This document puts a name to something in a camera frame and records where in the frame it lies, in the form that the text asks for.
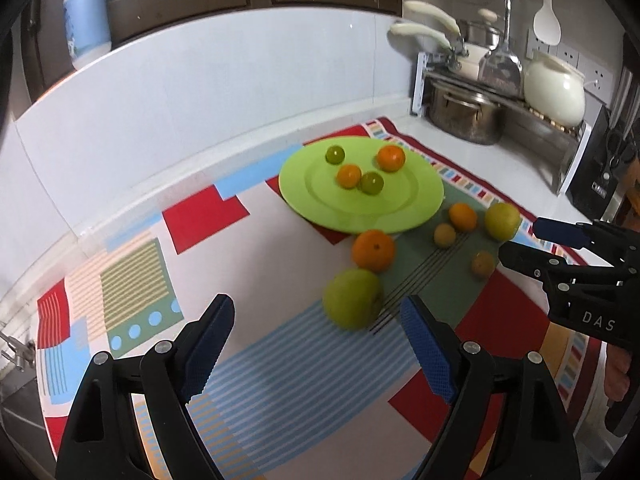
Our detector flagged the steel saucepan with cream handle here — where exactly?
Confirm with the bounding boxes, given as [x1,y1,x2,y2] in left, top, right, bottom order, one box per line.
[403,0,504,49]

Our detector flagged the green plate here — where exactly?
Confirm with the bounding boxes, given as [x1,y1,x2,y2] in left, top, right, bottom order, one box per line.
[278,136,446,235]

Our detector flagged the white wall sockets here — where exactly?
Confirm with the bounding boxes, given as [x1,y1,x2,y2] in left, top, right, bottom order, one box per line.
[526,29,614,96]

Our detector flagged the large orange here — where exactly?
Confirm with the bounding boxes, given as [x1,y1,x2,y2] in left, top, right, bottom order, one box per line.
[352,229,396,273]

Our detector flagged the white rice paddle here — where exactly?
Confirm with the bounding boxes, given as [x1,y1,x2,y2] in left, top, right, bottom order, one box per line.
[532,0,562,46]

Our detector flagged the steel stock pot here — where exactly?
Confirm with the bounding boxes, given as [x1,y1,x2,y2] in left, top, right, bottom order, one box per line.
[426,79,507,146]

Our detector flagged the metal tap fitting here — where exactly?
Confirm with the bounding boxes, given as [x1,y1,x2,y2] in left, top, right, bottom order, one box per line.
[0,326,37,372]

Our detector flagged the large green apple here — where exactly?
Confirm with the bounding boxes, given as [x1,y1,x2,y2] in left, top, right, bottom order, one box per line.
[322,268,384,331]

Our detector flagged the metal kitchen rack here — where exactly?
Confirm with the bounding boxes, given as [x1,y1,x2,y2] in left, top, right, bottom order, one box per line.
[412,52,594,197]

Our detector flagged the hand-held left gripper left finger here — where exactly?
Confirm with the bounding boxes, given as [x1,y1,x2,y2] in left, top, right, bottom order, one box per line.
[54,293,236,480]

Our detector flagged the yellow-green lemon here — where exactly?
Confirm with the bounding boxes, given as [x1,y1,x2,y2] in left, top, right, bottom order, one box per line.
[484,202,522,241]

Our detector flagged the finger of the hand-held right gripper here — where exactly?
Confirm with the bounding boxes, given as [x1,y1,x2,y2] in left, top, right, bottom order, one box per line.
[531,216,640,267]
[498,241,592,284]

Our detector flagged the blue and white bottle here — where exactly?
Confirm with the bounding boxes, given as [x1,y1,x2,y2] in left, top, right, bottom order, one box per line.
[62,0,112,70]

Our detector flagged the white ceramic pot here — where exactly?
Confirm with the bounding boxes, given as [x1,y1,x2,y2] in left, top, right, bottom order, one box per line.
[522,51,587,128]

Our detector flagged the steel spatula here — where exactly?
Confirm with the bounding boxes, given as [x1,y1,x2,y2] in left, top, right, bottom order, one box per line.
[477,0,524,99]

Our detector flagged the medium orange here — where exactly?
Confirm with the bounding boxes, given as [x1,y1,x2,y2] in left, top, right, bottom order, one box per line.
[448,202,479,232]
[377,144,406,172]

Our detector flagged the person's right hand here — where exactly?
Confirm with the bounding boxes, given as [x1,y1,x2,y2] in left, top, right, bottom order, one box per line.
[604,346,632,403]

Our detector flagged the white saucepan with cream handle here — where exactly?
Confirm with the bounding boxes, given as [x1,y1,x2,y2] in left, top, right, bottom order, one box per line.
[389,20,495,81]

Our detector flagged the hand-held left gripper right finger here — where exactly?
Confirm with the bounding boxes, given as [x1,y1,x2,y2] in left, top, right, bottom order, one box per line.
[400,295,583,480]

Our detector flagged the colourful patterned table mat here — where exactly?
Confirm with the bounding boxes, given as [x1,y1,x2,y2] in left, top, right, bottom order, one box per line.
[35,116,608,480]

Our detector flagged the black scissors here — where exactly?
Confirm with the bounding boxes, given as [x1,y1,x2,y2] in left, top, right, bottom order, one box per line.
[606,129,637,182]

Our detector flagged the small orange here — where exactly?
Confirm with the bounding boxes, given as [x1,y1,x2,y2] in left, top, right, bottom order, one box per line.
[336,164,362,189]

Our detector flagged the black knife block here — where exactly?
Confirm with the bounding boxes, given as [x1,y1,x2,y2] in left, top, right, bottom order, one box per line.
[570,104,640,222]

